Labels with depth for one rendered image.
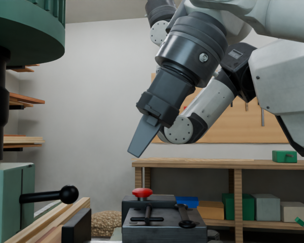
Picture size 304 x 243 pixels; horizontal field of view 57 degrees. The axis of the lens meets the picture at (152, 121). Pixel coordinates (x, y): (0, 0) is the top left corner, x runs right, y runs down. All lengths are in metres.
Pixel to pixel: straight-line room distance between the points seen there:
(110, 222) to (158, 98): 0.34
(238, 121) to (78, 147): 2.10
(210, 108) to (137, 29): 3.21
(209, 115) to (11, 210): 0.59
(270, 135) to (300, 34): 3.28
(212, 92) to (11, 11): 0.61
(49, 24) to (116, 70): 3.53
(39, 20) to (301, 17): 0.28
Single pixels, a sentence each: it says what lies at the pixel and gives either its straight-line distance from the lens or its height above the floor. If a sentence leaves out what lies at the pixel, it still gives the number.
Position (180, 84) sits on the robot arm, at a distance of 0.38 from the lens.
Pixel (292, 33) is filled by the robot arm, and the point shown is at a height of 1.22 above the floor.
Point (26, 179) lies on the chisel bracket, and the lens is 0.34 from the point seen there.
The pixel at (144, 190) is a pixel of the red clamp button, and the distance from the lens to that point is 0.41.
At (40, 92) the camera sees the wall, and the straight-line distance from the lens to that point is 4.23.
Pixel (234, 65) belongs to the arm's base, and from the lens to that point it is 0.81.
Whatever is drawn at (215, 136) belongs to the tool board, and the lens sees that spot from 3.55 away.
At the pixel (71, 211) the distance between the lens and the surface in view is 0.66.
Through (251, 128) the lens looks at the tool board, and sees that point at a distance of 3.60.
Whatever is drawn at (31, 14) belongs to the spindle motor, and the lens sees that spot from 0.30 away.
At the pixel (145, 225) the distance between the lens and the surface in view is 0.34.
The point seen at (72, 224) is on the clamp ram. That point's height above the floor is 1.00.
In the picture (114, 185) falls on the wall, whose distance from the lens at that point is 3.78.
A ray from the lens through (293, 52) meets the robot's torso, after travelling 0.67.
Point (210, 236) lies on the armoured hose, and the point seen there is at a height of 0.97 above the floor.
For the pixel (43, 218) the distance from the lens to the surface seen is 0.59.
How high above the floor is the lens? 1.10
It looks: 4 degrees up
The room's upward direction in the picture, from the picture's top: straight up
